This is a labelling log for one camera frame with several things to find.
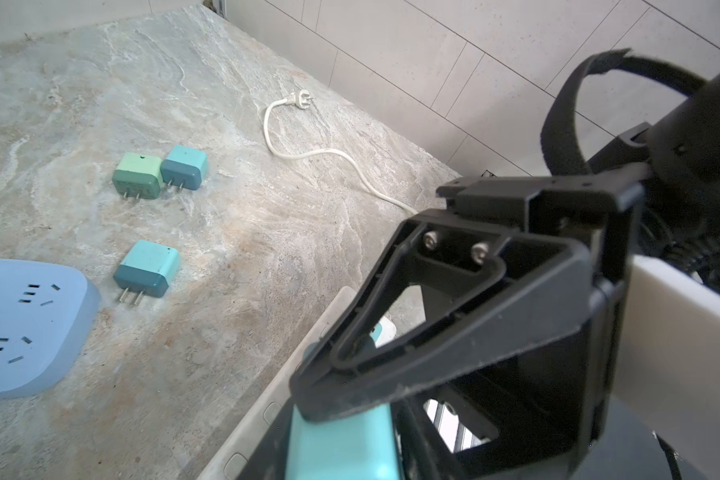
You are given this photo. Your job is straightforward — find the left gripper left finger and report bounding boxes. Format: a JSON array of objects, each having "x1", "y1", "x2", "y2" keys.
[{"x1": 237, "y1": 401, "x2": 294, "y2": 480}]

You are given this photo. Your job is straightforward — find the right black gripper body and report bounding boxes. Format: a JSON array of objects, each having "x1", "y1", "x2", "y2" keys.
[{"x1": 408, "y1": 164, "x2": 648, "y2": 479}]

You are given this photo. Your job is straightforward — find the power strip white cable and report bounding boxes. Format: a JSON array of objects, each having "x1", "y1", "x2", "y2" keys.
[{"x1": 262, "y1": 88, "x2": 420, "y2": 216}]

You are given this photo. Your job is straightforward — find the teal plug adapter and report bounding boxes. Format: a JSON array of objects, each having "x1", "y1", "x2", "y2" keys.
[
  {"x1": 113, "y1": 240, "x2": 181, "y2": 305},
  {"x1": 160, "y1": 145, "x2": 209, "y2": 190},
  {"x1": 284, "y1": 335, "x2": 403, "y2": 480}
]

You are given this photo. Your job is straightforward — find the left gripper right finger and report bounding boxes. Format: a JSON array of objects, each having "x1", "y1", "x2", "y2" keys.
[{"x1": 392, "y1": 401, "x2": 456, "y2": 479}]

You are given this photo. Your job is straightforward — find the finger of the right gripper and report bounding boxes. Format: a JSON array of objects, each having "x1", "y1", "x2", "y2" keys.
[{"x1": 290, "y1": 210, "x2": 592, "y2": 422}]

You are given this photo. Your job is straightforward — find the green plug adapter far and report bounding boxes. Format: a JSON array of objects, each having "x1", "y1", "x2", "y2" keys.
[{"x1": 112, "y1": 152, "x2": 163, "y2": 200}]

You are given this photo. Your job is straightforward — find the white long power strip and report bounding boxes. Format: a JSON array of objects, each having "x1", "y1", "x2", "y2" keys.
[{"x1": 199, "y1": 286, "x2": 356, "y2": 479}]

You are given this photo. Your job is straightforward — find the blue square power socket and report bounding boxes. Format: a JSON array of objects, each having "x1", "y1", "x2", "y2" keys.
[{"x1": 0, "y1": 259, "x2": 101, "y2": 398}]

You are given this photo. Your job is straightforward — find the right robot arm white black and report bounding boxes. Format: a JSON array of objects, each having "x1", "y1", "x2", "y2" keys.
[{"x1": 290, "y1": 49, "x2": 720, "y2": 479}]

